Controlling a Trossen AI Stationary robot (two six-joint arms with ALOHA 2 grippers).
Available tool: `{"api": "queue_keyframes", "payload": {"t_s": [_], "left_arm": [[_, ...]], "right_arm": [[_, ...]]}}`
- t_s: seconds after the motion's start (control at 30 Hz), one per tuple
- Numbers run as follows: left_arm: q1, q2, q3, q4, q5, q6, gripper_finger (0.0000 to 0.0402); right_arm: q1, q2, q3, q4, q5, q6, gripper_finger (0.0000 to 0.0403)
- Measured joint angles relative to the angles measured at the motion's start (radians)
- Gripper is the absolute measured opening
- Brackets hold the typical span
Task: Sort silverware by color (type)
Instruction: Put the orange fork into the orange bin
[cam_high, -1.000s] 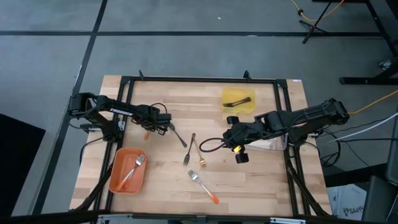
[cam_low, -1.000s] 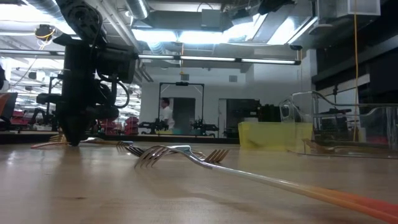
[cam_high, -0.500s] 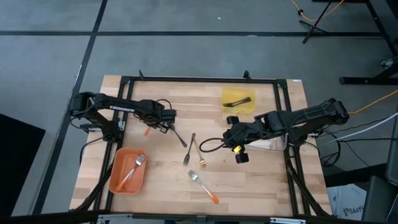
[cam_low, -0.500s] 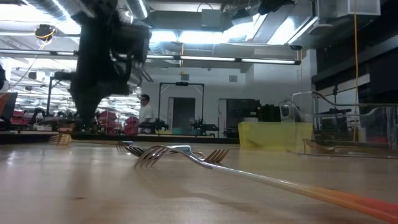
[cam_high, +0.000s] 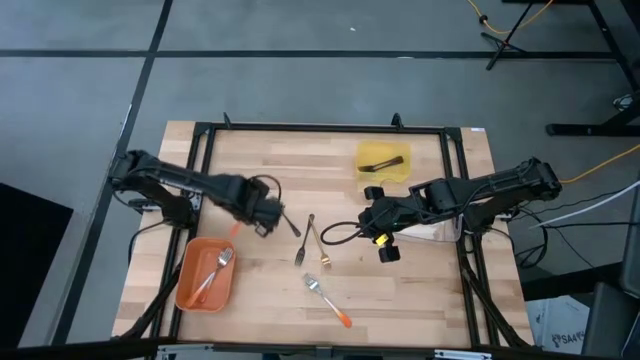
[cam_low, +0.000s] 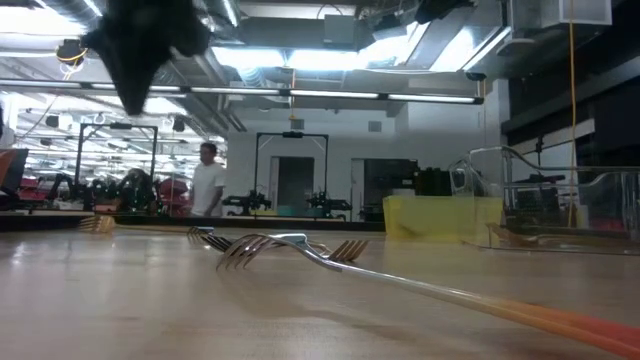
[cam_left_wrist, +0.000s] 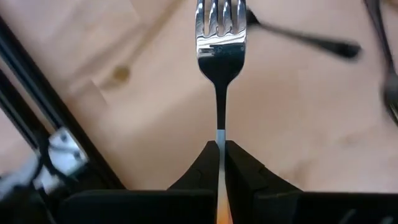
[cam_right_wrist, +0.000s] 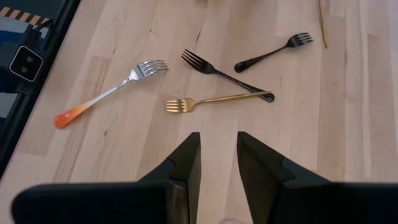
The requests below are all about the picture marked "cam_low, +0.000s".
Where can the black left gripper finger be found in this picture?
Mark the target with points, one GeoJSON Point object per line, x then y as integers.
{"type": "Point", "coordinates": [149, 75]}
{"type": "Point", "coordinates": [126, 75]}

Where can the gold fork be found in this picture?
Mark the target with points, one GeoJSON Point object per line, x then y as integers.
{"type": "Point", "coordinates": [97, 224]}
{"type": "Point", "coordinates": [350, 250]}

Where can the black fork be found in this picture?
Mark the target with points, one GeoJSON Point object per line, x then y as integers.
{"type": "Point", "coordinates": [210, 239]}

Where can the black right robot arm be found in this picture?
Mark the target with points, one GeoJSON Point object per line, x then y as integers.
{"type": "Point", "coordinates": [442, 10]}

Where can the black background robot arm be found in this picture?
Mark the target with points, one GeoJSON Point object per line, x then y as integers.
{"type": "Point", "coordinates": [247, 202]}
{"type": "Point", "coordinates": [327, 202]}

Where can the person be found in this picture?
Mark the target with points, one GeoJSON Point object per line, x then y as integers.
{"type": "Point", "coordinates": [207, 185]}

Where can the long fluorescent light fixture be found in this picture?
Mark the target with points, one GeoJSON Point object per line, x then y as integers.
{"type": "Point", "coordinates": [330, 93]}

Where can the grey ceiling box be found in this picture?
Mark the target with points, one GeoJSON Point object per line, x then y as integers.
{"type": "Point", "coordinates": [340, 30]}

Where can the black equipment box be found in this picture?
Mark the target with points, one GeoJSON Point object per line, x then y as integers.
{"type": "Point", "coordinates": [432, 182]}

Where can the yellow plastic bin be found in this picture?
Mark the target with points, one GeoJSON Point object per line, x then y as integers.
{"type": "Point", "coordinates": [440, 215]}

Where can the white ceiling unit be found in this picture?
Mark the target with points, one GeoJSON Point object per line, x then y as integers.
{"type": "Point", "coordinates": [580, 12]}

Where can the clear plastic bin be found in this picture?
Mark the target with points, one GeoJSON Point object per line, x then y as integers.
{"type": "Point", "coordinates": [575, 210]}

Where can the black robot station frame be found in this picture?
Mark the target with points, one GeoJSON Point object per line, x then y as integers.
{"type": "Point", "coordinates": [292, 134]}
{"type": "Point", "coordinates": [120, 126]}

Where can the black aluminium table frame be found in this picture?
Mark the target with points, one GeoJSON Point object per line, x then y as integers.
{"type": "Point", "coordinates": [280, 226]}

